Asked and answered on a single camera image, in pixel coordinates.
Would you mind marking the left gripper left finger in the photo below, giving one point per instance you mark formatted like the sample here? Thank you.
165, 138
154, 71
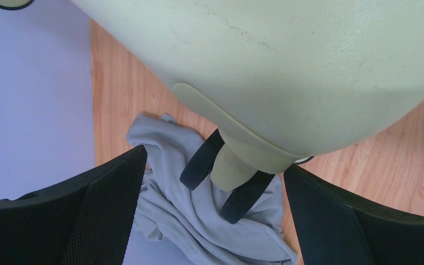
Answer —
86, 219

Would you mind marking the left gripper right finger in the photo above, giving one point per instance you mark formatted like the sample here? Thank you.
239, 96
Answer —
335, 226

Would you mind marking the cream suitcase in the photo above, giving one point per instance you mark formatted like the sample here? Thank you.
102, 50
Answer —
282, 80

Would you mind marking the grey crumpled cloth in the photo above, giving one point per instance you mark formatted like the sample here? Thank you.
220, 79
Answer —
167, 209

